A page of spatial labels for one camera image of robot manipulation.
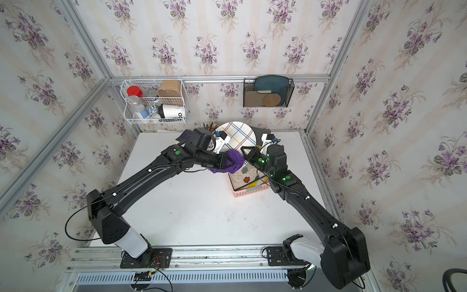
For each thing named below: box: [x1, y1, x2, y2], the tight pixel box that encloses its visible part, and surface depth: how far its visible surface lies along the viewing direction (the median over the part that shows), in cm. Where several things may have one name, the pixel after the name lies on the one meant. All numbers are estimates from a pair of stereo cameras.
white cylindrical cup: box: [158, 103, 185, 119], surface depth 95 cm
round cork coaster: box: [262, 93, 281, 108], surface depth 99 cm
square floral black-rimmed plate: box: [228, 160, 266, 192], surface depth 95 cm
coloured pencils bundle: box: [200, 121, 218, 133], surface depth 104 cm
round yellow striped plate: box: [240, 175, 269, 192], surface depth 92 cm
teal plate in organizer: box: [253, 74, 289, 106], surface depth 94 cm
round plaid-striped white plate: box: [214, 121, 257, 154], surface depth 78 cm
